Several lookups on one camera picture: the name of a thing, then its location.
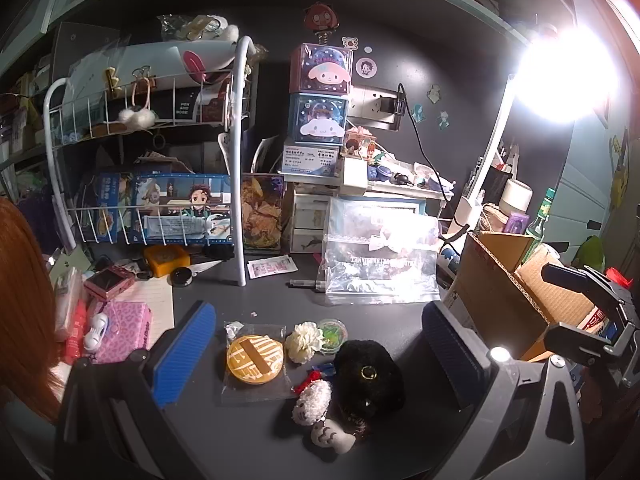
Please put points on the white pompom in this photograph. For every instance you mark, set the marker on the white pompom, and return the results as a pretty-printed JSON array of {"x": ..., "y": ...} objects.
[{"x": 137, "y": 117}]

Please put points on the pink white sachet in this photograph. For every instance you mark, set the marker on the pink white sachet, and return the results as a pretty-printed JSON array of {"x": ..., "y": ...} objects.
[{"x": 270, "y": 266}]

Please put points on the pink compact camera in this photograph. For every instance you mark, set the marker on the pink compact camera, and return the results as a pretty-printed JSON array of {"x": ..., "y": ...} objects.
[{"x": 109, "y": 280}]

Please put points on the white mini drawers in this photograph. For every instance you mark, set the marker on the white mini drawers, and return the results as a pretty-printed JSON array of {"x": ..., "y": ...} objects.
[{"x": 310, "y": 225}]

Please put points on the brown cardboard box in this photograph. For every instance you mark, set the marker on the brown cardboard box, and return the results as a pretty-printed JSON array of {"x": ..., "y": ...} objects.
[{"x": 495, "y": 285}]

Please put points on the green jelly cup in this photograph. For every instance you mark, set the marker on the green jelly cup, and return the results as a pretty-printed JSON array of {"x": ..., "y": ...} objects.
[{"x": 331, "y": 333}]

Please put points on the purple cloth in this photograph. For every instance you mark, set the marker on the purple cloth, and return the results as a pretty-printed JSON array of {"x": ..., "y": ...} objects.
[{"x": 35, "y": 210}]

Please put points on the black booklet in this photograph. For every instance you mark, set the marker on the black booklet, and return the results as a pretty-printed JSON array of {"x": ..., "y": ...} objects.
[{"x": 185, "y": 105}]

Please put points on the lined notepad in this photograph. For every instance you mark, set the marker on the lined notepad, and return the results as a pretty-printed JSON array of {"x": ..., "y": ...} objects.
[{"x": 150, "y": 300}]

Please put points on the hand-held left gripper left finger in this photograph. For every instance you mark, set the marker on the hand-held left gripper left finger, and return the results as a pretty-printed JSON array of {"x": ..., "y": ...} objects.
[{"x": 185, "y": 350}]

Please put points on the white printed bag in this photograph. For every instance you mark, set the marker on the white printed bag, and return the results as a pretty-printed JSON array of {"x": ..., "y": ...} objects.
[{"x": 150, "y": 60}]

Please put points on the black pen holder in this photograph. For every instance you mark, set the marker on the black pen holder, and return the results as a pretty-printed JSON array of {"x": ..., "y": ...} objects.
[{"x": 500, "y": 180}]

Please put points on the orange box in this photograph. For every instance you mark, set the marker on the orange box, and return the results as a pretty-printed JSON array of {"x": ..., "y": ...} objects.
[{"x": 167, "y": 260}]

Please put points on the red white packet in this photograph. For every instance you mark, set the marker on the red white packet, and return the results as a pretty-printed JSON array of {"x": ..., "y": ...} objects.
[{"x": 75, "y": 330}]

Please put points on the black pen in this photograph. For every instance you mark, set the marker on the black pen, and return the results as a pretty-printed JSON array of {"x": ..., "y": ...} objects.
[{"x": 307, "y": 284}]

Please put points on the black charger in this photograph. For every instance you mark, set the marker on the black charger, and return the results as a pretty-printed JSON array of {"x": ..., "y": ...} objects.
[{"x": 390, "y": 106}]

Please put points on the small purple box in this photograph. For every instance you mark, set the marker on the small purple box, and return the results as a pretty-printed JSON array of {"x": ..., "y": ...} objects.
[{"x": 517, "y": 222}]

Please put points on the orange round cookie packet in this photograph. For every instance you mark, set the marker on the orange round cookie packet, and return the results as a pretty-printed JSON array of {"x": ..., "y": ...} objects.
[{"x": 255, "y": 357}]

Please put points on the round character sticker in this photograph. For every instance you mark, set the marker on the round character sticker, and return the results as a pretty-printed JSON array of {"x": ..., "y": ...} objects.
[{"x": 366, "y": 67}]

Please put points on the green bottle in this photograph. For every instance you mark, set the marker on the green bottle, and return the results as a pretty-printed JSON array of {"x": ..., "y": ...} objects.
[{"x": 540, "y": 220}]

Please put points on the blue anime box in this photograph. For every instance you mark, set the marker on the blue anime box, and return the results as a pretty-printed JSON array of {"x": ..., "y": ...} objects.
[{"x": 165, "y": 210}]

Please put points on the black round lid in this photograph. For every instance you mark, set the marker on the black round lid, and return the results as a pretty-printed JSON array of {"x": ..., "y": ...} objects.
[{"x": 181, "y": 276}]

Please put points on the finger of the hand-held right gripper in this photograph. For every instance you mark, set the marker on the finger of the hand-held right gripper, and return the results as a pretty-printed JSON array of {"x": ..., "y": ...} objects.
[
  {"x": 585, "y": 282},
  {"x": 580, "y": 342}
]

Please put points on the green plush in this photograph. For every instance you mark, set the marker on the green plush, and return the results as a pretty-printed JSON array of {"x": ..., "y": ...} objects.
[{"x": 590, "y": 255}]

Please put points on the pink character box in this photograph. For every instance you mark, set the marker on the pink character box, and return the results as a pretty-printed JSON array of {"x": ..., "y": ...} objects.
[{"x": 322, "y": 67}]

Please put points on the white correction tape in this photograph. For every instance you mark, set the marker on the white correction tape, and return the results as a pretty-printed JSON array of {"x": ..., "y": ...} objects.
[{"x": 97, "y": 332}]

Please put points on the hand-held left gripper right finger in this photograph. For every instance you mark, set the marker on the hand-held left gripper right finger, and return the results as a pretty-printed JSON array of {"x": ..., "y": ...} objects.
[{"x": 447, "y": 355}]

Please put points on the small anime figure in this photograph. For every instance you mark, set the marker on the small anime figure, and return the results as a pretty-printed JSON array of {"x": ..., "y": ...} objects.
[{"x": 360, "y": 147}]

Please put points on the white roll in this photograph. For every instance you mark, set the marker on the white roll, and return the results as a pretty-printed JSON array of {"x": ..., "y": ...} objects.
[{"x": 515, "y": 195}]

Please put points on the yellow character sticker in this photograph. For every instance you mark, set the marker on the yellow character sticker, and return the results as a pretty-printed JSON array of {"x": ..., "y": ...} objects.
[{"x": 620, "y": 165}]

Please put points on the white desk riser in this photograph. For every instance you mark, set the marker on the white desk riser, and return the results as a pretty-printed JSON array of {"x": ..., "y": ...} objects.
[{"x": 395, "y": 191}]

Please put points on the white desk lamp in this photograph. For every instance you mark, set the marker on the white desk lamp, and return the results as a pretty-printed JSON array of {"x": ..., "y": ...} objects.
[{"x": 500, "y": 125}]

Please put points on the brown snack bag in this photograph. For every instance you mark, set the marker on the brown snack bag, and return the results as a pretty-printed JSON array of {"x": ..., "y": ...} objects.
[{"x": 262, "y": 210}]

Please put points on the white labelled box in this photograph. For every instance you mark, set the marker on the white labelled box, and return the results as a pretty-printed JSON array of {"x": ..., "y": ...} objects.
[{"x": 310, "y": 160}]

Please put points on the pink leopard print pouch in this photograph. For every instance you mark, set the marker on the pink leopard print pouch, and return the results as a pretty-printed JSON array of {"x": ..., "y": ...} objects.
[{"x": 122, "y": 330}]

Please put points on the white fabric flower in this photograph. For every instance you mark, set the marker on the white fabric flower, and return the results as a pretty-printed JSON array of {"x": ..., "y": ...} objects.
[{"x": 302, "y": 340}]

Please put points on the red head spring figure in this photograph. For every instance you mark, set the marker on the red head spring figure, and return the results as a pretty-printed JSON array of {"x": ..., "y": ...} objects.
[{"x": 320, "y": 17}]

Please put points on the wall socket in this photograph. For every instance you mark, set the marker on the wall socket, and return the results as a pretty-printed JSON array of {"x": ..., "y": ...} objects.
[{"x": 367, "y": 105}]

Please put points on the orange hair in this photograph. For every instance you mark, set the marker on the orange hair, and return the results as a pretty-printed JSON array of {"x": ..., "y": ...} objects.
[{"x": 25, "y": 310}]

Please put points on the black fluffy plush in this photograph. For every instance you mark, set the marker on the black fluffy plush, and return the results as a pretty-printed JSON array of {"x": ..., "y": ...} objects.
[{"x": 367, "y": 375}]

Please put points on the white pointed blade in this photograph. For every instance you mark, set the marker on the white pointed blade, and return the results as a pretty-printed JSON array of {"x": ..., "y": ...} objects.
[{"x": 207, "y": 266}]

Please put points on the cream small box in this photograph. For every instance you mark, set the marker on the cream small box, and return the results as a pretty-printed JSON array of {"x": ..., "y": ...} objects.
[{"x": 355, "y": 175}]

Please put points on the blue character box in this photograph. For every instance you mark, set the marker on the blue character box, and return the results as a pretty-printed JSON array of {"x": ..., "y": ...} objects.
[{"x": 317, "y": 120}]

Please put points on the clear zip bag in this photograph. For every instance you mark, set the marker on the clear zip bag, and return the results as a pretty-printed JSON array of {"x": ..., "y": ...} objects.
[{"x": 380, "y": 255}]

